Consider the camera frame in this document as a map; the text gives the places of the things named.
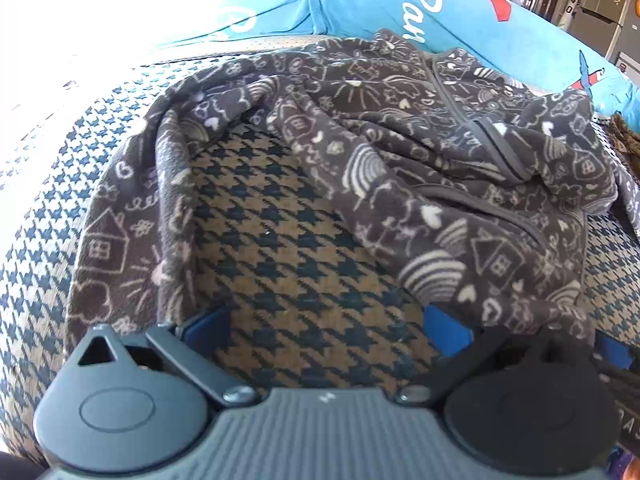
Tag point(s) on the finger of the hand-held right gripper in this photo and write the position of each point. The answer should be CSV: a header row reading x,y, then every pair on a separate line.
x,y
614,352

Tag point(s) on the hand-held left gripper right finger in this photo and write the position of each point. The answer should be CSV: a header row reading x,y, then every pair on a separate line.
x,y
447,334

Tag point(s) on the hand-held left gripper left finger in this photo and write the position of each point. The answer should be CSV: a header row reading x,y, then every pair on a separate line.
x,y
207,325

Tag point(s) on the grey patterned fleece jacket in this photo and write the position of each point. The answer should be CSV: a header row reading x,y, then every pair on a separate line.
x,y
400,160

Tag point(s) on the houndstooth sofa seat mat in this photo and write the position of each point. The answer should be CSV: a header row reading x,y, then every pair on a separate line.
x,y
285,260

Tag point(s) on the brown patterned cloth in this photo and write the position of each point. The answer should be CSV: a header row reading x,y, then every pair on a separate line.
x,y
625,135

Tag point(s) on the white box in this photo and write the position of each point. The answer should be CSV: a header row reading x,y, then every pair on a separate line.
x,y
629,62

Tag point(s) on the blue printed sofa backrest cushion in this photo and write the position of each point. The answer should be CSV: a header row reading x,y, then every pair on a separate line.
x,y
460,15
270,0

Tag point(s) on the white hanging bag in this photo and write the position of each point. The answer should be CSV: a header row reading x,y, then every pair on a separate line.
x,y
575,6

